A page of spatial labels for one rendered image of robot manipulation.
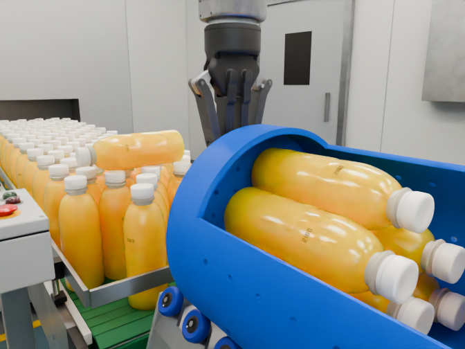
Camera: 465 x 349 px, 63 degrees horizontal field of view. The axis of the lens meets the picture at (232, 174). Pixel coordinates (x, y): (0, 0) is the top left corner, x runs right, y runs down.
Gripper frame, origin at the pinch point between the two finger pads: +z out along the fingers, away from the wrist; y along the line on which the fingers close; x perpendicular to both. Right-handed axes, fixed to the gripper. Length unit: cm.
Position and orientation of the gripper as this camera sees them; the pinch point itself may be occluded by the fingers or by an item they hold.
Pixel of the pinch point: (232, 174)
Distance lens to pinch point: 54.7
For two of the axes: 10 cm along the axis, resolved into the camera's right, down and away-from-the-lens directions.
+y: -8.0, 1.4, -5.8
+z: 0.0, 9.7, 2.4
